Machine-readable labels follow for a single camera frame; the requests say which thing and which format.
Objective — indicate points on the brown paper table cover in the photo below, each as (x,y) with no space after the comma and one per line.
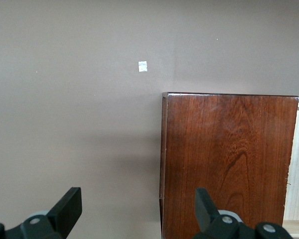
(64,99)

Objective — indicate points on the small tape square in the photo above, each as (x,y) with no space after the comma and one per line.
(142,66)

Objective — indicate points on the light wooden drawer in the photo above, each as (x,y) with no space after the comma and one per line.
(297,174)

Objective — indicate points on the dark brown wooden cabinet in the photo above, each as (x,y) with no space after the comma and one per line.
(226,161)

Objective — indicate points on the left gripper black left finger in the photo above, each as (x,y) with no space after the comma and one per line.
(67,209)

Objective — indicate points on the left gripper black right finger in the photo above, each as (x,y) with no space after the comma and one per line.
(204,211)

